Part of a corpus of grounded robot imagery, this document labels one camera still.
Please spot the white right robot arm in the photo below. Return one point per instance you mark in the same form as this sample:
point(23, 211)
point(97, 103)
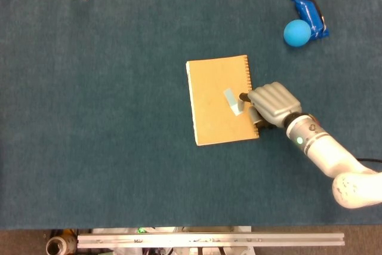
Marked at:
point(331, 159)

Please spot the blue ball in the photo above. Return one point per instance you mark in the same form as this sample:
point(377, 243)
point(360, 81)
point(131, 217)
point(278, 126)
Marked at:
point(297, 33)

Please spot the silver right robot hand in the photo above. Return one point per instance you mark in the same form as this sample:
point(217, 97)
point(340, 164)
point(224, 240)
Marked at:
point(274, 102)

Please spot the blue snack packet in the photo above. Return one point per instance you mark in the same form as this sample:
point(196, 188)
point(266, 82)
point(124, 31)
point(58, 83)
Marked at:
point(312, 15)

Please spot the aluminium profile rail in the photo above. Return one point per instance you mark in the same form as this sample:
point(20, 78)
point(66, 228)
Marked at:
point(209, 240)

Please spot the teal table cloth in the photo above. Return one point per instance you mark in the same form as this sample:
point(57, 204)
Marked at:
point(119, 117)

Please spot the brown tape roll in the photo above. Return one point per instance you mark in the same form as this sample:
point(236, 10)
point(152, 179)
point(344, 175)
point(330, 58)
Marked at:
point(58, 245)

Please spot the yellow spiral notebook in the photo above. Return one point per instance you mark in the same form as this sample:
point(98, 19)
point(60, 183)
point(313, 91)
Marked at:
point(218, 102)

